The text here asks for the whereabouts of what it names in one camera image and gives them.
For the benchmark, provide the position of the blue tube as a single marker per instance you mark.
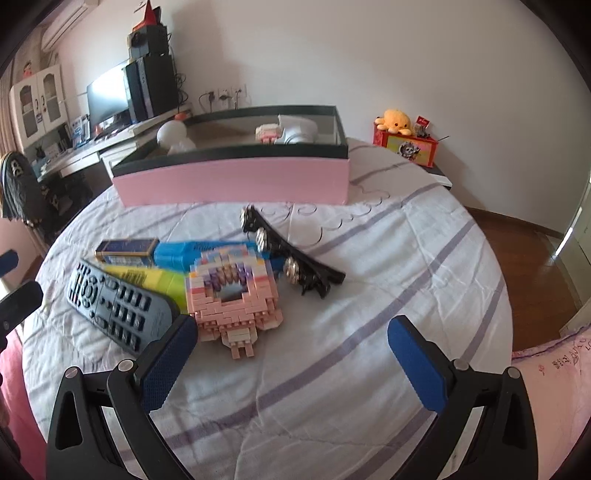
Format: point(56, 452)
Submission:
point(182, 256)

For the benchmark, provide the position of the white wall socket strip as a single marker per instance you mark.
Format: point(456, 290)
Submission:
point(223, 99)

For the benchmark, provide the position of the blue card box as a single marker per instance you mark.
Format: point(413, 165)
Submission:
point(127, 252)

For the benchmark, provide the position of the white desk with drawers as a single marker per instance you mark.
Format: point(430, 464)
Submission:
point(109, 150)

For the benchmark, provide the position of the pink green storage box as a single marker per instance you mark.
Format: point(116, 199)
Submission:
point(229, 165)

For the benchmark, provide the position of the pink brick block model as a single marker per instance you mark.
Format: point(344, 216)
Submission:
point(232, 302)

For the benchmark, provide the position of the yellow octopus plush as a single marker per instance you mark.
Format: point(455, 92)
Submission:
point(396, 122)

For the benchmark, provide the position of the white door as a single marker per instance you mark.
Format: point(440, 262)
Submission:
point(573, 253)

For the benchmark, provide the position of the white round robot figure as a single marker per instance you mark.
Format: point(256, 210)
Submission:
point(172, 137)

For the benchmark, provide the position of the black computer tower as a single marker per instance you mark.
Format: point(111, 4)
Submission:
point(151, 87)

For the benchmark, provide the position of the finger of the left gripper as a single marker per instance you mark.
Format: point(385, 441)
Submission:
point(18, 305)
point(8, 262)

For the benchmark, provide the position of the black computer monitor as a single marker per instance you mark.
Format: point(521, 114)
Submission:
point(107, 99)

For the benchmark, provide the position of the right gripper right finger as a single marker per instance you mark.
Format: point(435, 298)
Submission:
point(504, 445)

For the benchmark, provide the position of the white air conditioner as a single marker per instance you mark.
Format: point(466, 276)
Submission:
point(66, 20)

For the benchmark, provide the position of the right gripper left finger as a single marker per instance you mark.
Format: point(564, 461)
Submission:
point(80, 444)

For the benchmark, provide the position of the pink bedding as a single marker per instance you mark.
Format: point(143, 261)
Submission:
point(557, 379)

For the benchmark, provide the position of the black office chair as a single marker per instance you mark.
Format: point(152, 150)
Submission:
point(44, 207)

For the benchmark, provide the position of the black speaker box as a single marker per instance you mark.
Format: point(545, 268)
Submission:
point(148, 40)

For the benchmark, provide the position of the yellow tube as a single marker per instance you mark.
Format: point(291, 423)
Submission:
point(164, 282)

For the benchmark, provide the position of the white glass-door cabinet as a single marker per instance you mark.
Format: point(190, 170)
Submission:
point(37, 106)

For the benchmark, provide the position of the black tv remote control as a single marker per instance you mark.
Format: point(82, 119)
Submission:
point(129, 315)

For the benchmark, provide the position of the pink white block toy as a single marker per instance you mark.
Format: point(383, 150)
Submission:
point(268, 133)

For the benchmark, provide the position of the red toy box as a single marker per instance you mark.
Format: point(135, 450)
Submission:
point(421, 151)

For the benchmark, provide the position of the red paper bag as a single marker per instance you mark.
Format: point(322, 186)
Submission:
point(150, 15)

